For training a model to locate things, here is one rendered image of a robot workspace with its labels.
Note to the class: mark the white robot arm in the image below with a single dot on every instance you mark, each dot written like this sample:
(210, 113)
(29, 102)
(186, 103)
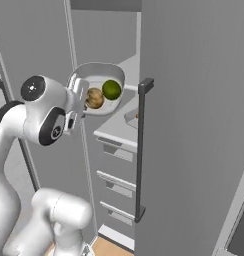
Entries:
(7, 173)

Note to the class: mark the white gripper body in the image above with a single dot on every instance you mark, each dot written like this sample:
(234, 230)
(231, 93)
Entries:
(79, 91)

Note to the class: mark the grey freezer cabinet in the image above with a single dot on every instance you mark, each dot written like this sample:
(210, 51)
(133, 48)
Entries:
(104, 33)

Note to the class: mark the green lime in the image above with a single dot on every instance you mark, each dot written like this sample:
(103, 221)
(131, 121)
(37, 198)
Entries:
(111, 89)

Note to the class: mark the grey fridge door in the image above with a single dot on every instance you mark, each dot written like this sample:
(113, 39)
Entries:
(194, 116)

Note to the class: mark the white vegetable container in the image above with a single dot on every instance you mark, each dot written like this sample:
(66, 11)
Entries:
(100, 70)

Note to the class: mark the brown onion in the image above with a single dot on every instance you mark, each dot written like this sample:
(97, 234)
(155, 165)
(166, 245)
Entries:
(94, 98)

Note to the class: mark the grey appliance with dark panel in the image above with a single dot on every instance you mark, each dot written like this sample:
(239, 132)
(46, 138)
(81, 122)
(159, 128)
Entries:
(237, 226)

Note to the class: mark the white freezer rack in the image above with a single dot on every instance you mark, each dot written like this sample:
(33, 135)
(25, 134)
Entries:
(115, 180)
(131, 71)
(117, 210)
(115, 131)

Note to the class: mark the white meat container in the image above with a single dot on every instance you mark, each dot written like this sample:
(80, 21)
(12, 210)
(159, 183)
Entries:
(133, 120)

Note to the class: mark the grey freezer door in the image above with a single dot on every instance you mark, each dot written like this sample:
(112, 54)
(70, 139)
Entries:
(40, 36)

